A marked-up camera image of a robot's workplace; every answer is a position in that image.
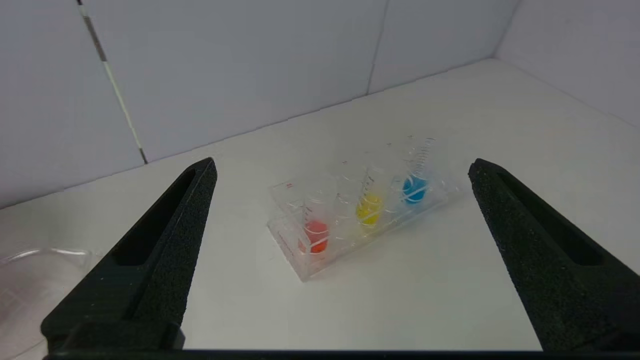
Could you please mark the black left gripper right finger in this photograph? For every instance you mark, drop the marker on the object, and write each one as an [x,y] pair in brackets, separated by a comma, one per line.
[565,280]

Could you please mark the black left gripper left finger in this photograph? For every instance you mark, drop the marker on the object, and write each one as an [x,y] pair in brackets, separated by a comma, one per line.
[150,280]

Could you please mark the test tube with red pigment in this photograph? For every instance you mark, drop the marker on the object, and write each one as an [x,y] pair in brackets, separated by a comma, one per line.
[316,235]

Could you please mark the clear glass beaker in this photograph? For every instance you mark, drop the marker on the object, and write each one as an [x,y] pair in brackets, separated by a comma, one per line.
[35,285]

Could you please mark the test tube with blue pigment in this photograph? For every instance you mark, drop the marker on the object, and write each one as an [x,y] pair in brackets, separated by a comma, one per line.
[414,189]

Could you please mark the clear plastic test tube rack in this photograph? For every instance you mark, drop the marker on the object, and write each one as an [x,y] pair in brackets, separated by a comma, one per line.
[345,235]

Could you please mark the test tube with yellow pigment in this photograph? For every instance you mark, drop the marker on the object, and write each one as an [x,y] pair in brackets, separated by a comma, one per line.
[369,210]

